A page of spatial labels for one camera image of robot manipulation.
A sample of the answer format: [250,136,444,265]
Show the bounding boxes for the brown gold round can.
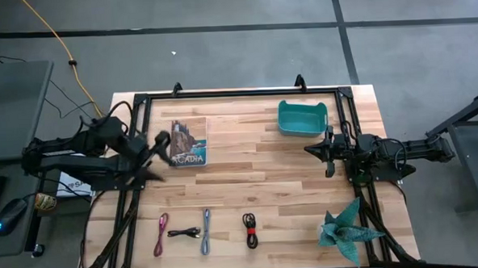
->
[34,192,58,212]

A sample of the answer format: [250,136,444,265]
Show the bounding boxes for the black aluminium table frame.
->
[67,69,421,268]

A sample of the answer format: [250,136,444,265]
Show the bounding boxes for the white printed sheet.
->
[56,170,94,199]

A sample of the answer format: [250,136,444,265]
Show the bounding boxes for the yellow extension cord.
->
[19,0,106,123]

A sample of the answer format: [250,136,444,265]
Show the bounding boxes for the black cable with red tie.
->
[241,212,259,250]

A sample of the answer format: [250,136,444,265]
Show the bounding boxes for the teal plastic bin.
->
[276,98,329,140]

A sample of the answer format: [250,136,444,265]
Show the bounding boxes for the thin black floor cable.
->
[0,46,102,124]

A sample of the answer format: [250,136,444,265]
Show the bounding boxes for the pink braided USB cable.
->
[151,212,172,258]

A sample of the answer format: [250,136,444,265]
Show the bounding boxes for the grey desk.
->
[0,59,63,258]

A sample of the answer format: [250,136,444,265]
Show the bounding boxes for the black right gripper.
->
[303,123,363,179]

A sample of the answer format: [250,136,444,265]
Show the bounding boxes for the black metal side stand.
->
[424,87,478,216]

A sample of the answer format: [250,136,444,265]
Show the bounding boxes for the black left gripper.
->
[119,130,178,186]

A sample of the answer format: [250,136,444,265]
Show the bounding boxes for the black white zigzag braided cable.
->
[199,208,213,257]

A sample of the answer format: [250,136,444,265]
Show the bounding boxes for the Acadia picture book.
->
[167,117,210,169]

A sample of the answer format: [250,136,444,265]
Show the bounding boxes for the thin black USB cable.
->
[166,226,203,240]

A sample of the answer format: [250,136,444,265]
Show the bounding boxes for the black computer mouse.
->
[0,197,30,237]

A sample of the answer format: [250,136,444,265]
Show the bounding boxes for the teal artificial plant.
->
[315,195,387,268]

